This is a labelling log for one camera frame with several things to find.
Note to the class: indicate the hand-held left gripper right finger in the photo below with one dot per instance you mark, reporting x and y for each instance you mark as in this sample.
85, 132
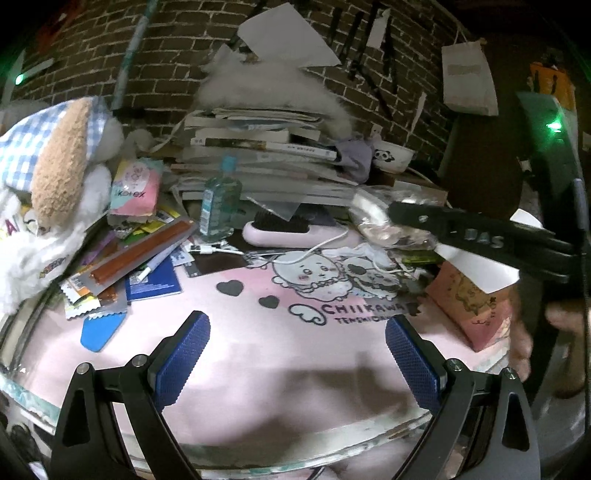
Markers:
413, 360

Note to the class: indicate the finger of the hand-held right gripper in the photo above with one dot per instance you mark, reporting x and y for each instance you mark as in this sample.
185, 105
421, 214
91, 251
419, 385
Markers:
508, 256
461, 219

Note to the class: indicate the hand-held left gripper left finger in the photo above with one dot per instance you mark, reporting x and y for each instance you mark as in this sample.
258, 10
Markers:
182, 360

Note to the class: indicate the pink cardboard box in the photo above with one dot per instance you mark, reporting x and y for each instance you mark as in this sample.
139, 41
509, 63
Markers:
471, 304

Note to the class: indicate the clear plastic bag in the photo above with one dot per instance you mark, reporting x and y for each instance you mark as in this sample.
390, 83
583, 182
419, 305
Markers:
374, 217

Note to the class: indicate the person's right hand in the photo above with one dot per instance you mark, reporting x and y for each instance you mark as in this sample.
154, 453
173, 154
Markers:
565, 321

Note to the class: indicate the blue booklet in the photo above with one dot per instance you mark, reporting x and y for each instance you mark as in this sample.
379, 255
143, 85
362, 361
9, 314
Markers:
157, 288

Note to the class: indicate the orange paper bag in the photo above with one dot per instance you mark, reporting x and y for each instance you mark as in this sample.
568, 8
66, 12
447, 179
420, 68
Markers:
551, 83

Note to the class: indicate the blue nail file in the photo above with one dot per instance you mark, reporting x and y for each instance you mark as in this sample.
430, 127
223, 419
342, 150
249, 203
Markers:
99, 332

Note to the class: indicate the white panda bowl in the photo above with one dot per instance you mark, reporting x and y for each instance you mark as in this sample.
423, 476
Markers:
392, 159

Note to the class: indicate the pink printed mat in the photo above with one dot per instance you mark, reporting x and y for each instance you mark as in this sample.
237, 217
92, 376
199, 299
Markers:
277, 360

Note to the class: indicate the white pen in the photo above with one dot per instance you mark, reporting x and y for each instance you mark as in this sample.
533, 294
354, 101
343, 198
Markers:
150, 270

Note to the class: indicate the orange snack stick packet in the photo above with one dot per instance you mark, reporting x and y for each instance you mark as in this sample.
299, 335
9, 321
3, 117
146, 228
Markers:
138, 254

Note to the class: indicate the silver zigzag snack packet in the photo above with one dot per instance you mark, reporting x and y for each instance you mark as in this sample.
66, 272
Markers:
83, 300

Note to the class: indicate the white paper bag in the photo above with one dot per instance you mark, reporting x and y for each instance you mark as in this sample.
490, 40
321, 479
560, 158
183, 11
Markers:
468, 78

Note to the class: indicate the purple cloth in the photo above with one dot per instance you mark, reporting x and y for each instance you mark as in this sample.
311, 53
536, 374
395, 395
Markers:
355, 159

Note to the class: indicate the teal glass bottle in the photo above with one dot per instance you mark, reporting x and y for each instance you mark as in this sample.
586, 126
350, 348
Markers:
221, 203

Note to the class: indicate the pink hairbrush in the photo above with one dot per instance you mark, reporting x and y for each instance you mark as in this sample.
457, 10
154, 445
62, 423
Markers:
295, 235

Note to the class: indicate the pink tissue packet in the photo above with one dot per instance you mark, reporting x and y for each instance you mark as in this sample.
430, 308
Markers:
134, 189

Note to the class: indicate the stack of books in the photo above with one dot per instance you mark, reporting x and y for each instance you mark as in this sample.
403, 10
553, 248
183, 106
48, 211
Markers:
258, 157

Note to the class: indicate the white plush dog toy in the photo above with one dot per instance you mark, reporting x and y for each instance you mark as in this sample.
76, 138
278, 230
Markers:
55, 184

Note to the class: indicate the white fluffy fur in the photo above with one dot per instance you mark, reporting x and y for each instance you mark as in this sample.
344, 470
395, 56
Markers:
268, 87

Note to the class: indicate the white paper sheet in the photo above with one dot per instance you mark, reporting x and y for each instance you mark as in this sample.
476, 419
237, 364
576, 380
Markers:
291, 41

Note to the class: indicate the teal pole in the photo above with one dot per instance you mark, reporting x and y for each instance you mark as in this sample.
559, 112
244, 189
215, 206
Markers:
131, 55

